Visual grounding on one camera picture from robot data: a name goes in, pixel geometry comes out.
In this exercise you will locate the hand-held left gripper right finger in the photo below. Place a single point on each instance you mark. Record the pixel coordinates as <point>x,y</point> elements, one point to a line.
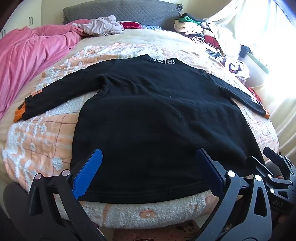
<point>211,173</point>

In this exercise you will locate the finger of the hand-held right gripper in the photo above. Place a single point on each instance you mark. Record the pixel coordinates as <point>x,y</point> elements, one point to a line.
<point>275,155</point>
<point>257,165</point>

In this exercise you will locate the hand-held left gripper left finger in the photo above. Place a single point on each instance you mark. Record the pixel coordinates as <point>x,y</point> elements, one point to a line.
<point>91,169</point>

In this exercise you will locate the black long-sleeve sweater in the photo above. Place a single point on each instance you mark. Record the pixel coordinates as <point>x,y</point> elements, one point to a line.
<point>148,120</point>

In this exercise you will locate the pile of mixed clothes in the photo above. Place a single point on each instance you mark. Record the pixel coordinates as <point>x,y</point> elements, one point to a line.
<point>198,30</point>

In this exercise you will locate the orange and white checked blanket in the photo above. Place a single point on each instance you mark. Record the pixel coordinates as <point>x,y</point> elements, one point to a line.
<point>46,139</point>

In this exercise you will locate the green strip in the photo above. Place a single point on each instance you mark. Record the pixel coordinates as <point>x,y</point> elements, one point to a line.
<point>259,62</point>

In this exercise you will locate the white and dark printed cloth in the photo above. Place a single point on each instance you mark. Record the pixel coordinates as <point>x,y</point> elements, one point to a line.
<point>238,68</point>

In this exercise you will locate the white curtain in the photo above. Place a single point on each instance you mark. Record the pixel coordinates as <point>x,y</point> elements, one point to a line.
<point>272,46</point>

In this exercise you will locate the pink duvet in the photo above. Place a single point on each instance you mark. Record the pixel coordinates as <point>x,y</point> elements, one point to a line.
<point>25,60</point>

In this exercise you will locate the pale lilac garment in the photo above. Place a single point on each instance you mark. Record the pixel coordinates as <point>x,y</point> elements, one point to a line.
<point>101,26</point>

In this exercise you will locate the red cloth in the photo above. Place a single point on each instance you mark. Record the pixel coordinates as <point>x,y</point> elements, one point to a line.
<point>130,25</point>

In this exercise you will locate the dark blue patterned cloth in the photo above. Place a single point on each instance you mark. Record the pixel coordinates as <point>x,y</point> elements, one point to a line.
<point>151,27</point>

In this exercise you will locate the white wardrobe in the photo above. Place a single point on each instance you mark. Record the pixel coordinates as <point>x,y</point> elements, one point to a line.
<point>13,25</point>

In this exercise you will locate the grey quilted headboard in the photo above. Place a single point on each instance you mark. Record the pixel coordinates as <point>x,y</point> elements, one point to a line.
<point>138,11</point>

